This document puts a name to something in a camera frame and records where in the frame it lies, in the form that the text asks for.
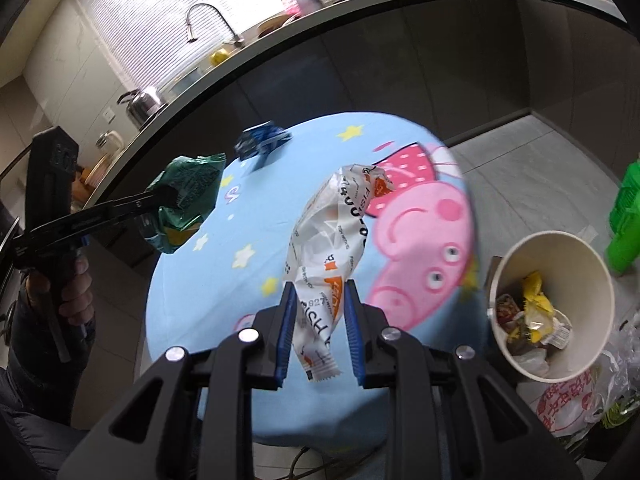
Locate white fish snack wrapper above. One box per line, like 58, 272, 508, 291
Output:
284, 165, 394, 382

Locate green snack bag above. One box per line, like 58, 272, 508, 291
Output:
138, 153, 226, 254

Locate blue foil snack bag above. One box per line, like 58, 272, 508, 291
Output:
234, 122, 292, 170

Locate white round trash bin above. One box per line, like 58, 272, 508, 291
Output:
488, 231, 615, 384

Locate red foil snack bag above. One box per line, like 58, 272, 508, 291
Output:
495, 294, 521, 326

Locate yellow snack wrapper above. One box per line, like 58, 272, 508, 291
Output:
522, 271, 555, 344

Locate dark kitchen cabinets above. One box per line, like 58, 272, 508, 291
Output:
92, 0, 639, 203

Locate chrome kitchen faucet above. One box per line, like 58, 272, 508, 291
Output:
184, 2, 245, 49

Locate person left hand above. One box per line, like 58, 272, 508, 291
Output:
25, 256, 94, 326

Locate blue cartoon pig tablecloth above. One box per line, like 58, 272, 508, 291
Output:
145, 113, 487, 452

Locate glass teapot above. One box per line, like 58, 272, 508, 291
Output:
96, 130, 125, 155

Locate steel kettle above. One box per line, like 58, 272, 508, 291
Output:
116, 86, 167, 130

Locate white red plastic bag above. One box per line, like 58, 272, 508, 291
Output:
516, 364, 606, 439

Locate yellow sponge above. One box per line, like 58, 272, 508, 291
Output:
209, 48, 231, 67

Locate green plastic bottle front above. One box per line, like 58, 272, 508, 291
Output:
605, 160, 640, 274

